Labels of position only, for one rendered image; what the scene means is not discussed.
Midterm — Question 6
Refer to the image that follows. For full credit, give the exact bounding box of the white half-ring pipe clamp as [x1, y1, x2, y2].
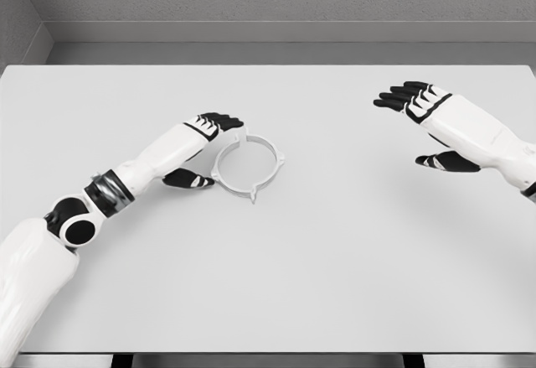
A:
[246, 133, 288, 206]
[214, 131, 257, 206]

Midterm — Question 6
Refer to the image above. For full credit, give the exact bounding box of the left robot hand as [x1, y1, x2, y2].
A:
[155, 111, 245, 191]

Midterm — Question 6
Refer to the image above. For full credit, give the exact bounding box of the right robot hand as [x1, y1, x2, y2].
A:
[373, 80, 506, 174]

